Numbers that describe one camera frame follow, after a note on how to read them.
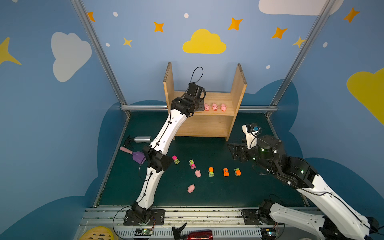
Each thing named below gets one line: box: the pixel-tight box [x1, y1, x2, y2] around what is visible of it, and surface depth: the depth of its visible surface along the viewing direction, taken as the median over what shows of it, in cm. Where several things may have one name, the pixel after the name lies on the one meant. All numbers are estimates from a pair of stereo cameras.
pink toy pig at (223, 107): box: [220, 103, 227, 112], surface depth 86 cm
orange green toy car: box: [208, 166, 215, 177], surface depth 90 cm
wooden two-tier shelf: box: [163, 61, 248, 142], surface depth 95 cm
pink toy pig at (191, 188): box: [187, 184, 195, 193], surface depth 84 cm
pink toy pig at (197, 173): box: [195, 170, 202, 178], surface depth 90 cm
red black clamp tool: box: [172, 222, 213, 240], surface depth 68 cm
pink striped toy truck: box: [189, 159, 197, 170], surface depth 93 cm
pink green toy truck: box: [172, 155, 180, 165], surface depth 95 cm
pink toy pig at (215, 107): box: [212, 103, 219, 112], surface depth 86 cm
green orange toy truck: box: [234, 167, 242, 177], surface depth 90 cm
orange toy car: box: [223, 168, 230, 177], surface depth 90 cm
